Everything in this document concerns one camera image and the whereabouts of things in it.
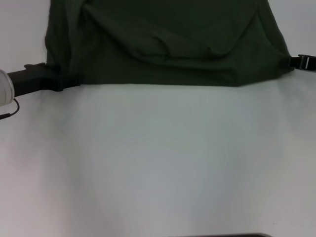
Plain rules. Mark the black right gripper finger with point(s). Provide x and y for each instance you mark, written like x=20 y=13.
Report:
x=302 y=61

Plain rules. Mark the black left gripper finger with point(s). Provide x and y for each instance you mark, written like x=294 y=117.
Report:
x=71 y=83

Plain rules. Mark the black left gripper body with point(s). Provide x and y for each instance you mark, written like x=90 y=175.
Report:
x=32 y=79

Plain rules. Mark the dark green printed T-shirt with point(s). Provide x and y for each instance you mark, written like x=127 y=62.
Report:
x=168 y=42

